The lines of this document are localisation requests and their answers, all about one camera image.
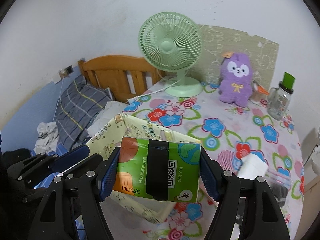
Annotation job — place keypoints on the green desk fan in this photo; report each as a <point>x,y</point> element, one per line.
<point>171,42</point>

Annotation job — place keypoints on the white cloth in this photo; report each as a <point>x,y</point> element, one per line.
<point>252,167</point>
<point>48,138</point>

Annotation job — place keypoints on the yellow cartoon storage box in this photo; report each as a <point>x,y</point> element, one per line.
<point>111,135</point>

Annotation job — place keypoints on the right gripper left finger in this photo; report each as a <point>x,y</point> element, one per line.
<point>107,171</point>

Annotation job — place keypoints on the white crumpled cloth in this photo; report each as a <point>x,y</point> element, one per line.
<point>48,138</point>

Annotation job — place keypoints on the purple plush toy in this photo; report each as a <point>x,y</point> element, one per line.
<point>236,74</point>

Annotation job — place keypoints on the beige cartoon board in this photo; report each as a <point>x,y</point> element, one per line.
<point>216,41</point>

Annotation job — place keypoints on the wall socket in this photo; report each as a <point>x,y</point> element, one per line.
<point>66,71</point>

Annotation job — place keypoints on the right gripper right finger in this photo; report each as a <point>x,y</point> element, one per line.
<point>210,173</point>

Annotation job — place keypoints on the grey plaid pillow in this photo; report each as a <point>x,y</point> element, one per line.
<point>77,107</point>

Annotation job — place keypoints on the glass jar green lid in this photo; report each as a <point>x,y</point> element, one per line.
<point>279,98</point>

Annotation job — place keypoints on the floral tablecloth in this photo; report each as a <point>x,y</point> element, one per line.
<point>228,133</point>

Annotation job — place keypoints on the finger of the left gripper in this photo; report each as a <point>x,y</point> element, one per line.
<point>70,158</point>

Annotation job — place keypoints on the cotton swab container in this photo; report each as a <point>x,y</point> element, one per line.
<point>259,92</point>

